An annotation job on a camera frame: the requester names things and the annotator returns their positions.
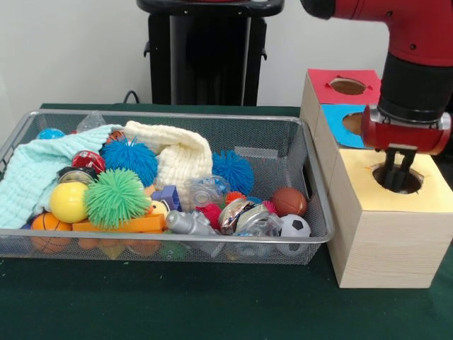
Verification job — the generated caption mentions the wooden box with three holes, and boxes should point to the wooden box with three holes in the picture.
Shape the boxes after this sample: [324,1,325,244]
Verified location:
[299,68,453,290]

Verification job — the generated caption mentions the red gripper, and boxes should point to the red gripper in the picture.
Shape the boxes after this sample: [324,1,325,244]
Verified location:
[360,104,453,191]

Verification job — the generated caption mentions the cream knitted cloth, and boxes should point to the cream knitted cloth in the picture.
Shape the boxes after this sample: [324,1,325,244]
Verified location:
[122,120,214,203]

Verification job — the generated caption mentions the light blue cloth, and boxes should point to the light blue cloth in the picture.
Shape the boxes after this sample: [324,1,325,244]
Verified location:
[0,124,123,230]

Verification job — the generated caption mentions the blue globe ball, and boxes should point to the blue globe ball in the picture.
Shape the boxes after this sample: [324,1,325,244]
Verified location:
[37,127,67,140]

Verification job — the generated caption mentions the dark green table cloth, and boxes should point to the dark green table cloth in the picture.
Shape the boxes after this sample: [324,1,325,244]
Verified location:
[0,102,453,340]

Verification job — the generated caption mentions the orange toy basketball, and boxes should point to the orange toy basketball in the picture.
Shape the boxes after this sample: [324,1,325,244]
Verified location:
[30,211,74,233]

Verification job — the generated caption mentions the blue spiky rubber ball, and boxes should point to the blue spiky rubber ball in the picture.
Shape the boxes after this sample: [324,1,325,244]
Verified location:
[101,136,159,188]
[211,150,256,196]

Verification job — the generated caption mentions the brown toy football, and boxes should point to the brown toy football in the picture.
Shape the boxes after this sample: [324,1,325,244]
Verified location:
[271,186,308,217]

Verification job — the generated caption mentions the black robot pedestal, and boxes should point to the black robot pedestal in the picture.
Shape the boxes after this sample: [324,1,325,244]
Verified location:
[136,0,286,106]

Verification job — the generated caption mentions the silver mesh bin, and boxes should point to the silver mesh bin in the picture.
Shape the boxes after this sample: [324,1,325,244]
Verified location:
[0,109,336,266]

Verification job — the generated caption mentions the green spiky rubber ball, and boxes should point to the green spiky rubber ball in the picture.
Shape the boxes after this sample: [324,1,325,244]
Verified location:
[84,168,152,230]

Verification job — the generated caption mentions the black and white soccer ball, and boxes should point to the black and white soccer ball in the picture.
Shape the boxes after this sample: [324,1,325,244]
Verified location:
[279,214,312,237]

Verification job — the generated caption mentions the yellow smooth ball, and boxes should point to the yellow smooth ball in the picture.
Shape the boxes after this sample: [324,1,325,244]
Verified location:
[50,182,89,224]

